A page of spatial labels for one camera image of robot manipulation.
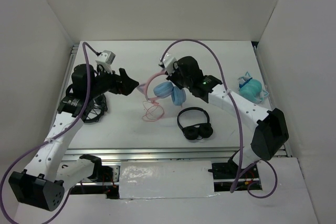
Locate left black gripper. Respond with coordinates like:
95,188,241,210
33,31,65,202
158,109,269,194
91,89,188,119
88,65,139,99

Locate pink blue cat-ear headphones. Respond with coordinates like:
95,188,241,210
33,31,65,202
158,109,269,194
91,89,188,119
137,70,186,106

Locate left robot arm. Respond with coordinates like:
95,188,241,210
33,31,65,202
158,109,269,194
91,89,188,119
8,64,139,211

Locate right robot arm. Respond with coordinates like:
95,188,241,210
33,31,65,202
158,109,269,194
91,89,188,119
162,56,289,178

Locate black on-ear headphones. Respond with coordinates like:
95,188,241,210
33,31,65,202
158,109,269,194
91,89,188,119
176,107,214,141

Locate teal cat-ear headphones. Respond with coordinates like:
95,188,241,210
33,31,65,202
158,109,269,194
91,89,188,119
238,71,269,104

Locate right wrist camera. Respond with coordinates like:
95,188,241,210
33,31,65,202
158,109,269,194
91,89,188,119
159,53,177,76

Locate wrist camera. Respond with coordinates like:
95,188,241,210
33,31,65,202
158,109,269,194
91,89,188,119
159,53,177,76
96,50,116,74

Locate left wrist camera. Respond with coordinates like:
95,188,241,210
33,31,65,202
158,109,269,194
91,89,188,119
96,50,116,74

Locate black headphones with cable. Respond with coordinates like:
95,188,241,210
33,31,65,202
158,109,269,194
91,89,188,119
84,94,108,124

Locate aluminium rail frame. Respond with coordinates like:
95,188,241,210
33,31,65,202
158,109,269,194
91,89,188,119
65,40,292,163

